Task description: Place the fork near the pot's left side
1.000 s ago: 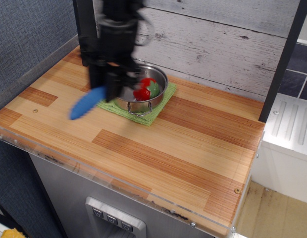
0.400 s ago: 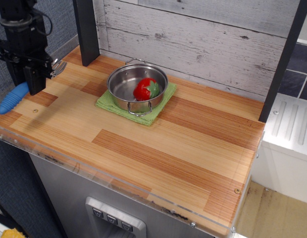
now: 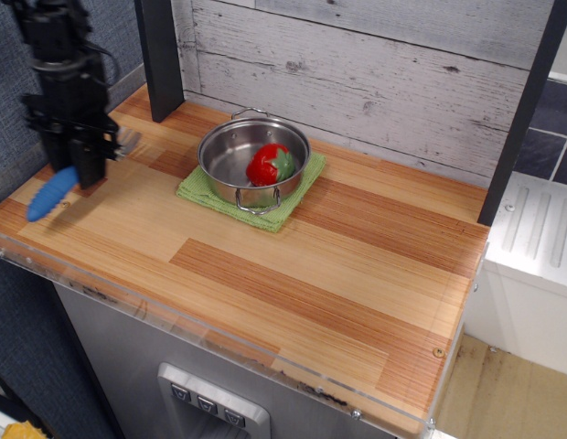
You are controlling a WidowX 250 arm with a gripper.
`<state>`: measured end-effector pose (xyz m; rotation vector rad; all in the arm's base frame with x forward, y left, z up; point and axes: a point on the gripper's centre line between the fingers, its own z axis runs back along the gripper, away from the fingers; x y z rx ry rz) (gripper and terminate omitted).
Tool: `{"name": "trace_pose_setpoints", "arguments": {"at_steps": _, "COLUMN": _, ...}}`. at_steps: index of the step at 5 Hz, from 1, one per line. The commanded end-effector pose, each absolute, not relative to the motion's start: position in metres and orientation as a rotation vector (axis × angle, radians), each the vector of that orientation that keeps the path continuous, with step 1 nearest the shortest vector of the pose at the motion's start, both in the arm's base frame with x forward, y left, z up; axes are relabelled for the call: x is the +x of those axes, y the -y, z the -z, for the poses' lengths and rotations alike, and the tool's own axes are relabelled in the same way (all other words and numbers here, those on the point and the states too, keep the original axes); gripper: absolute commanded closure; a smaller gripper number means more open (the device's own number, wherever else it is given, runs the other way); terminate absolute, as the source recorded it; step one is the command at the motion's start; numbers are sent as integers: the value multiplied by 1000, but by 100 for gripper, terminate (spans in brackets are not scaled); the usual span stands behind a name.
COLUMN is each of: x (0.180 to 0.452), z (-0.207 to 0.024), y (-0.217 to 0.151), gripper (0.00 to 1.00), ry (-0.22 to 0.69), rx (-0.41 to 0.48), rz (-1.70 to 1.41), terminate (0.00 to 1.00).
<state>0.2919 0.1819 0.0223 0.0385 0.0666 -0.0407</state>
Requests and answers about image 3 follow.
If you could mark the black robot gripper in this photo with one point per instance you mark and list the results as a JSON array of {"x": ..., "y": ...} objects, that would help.
[{"x": 70, "y": 116}]

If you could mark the blue handled metal fork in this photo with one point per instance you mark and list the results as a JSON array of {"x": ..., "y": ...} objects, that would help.
[{"x": 58, "y": 186}]

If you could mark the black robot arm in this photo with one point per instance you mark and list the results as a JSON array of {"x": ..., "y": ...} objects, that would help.
[{"x": 56, "y": 32}]

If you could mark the stainless steel pot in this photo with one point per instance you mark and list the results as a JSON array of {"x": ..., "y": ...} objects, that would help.
[{"x": 225, "y": 152}]

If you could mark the green folded cloth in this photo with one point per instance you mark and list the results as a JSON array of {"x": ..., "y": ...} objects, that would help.
[{"x": 196, "y": 188}]

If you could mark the red toy strawberry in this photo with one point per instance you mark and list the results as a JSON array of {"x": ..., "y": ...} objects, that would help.
[{"x": 271, "y": 164}]

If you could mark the clear acrylic edge guard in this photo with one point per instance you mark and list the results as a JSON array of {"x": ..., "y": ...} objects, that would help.
[{"x": 265, "y": 361}]

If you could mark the silver toy fridge cabinet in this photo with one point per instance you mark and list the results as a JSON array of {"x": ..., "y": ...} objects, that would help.
[{"x": 137, "y": 365}]

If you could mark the grey dispenser button panel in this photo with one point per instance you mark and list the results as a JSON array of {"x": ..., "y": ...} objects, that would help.
[{"x": 210, "y": 404}]

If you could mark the yellow object at corner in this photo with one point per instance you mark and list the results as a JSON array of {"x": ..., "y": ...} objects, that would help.
[{"x": 22, "y": 431}]

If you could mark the white toy sink unit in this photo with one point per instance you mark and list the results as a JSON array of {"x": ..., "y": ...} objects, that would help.
[{"x": 520, "y": 299}]

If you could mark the dark grey left post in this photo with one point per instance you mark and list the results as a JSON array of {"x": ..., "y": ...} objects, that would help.
[{"x": 161, "y": 61}]

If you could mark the dark grey post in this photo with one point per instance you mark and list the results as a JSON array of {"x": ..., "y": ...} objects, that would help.
[
  {"x": 547, "y": 50},
  {"x": 161, "y": 61}
]

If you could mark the dark grey right post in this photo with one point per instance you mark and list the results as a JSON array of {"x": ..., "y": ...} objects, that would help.
[{"x": 547, "y": 50}]

